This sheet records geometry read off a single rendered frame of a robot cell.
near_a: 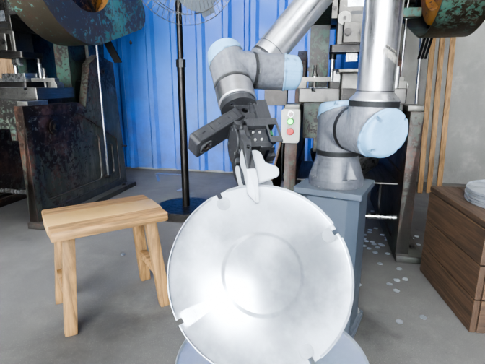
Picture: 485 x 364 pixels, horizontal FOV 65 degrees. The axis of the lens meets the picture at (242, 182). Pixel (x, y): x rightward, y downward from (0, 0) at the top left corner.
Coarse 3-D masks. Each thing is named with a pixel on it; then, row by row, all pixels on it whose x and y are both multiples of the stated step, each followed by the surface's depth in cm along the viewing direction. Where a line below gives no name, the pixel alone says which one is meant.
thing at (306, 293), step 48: (240, 192) 63; (288, 192) 64; (192, 240) 59; (240, 240) 60; (288, 240) 61; (336, 240) 62; (192, 288) 57; (240, 288) 57; (288, 288) 58; (336, 288) 59; (192, 336) 54; (240, 336) 55; (288, 336) 56; (336, 336) 57
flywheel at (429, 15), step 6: (426, 0) 179; (432, 0) 176; (438, 0) 170; (426, 6) 177; (432, 6) 172; (438, 6) 157; (426, 12) 176; (432, 12) 165; (426, 18) 176; (432, 18) 165
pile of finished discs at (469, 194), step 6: (480, 180) 136; (468, 186) 129; (474, 186) 129; (480, 186) 129; (468, 192) 125; (474, 192) 121; (480, 192) 122; (468, 198) 125; (474, 198) 121; (480, 198) 119; (480, 204) 119
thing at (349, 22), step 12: (348, 0) 160; (360, 0) 159; (348, 12) 161; (360, 12) 161; (336, 24) 168; (348, 24) 160; (360, 24) 159; (336, 36) 165; (348, 36) 161; (360, 36) 160
